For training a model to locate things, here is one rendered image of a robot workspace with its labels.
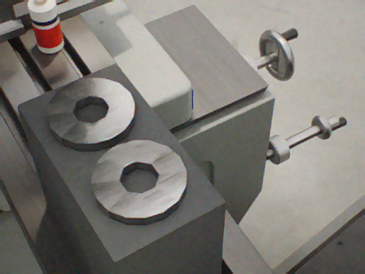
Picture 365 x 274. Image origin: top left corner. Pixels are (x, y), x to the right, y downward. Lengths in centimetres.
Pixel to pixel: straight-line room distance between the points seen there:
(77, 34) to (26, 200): 31
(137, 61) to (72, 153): 52
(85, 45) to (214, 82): 31
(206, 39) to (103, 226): 78
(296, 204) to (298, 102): 40
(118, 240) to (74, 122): 14
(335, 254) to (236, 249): 43
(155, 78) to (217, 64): 19
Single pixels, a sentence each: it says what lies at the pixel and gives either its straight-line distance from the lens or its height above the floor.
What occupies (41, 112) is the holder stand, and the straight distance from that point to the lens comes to 70.
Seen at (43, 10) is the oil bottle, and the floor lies 101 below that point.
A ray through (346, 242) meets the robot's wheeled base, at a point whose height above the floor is 59.
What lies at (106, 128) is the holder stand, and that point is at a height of 113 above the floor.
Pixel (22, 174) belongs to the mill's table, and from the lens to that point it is 90.
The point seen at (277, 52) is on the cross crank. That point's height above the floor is 64.
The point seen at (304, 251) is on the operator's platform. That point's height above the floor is 40.
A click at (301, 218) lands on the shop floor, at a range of 195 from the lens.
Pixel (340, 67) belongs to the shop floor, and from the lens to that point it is 236.
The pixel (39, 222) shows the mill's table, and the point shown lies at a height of 92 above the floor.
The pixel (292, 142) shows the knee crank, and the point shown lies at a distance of 144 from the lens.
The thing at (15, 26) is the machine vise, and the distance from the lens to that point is 108.
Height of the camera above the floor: 163
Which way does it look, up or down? 51 degrees down
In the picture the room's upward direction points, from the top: 1 degrees counter-clockwise
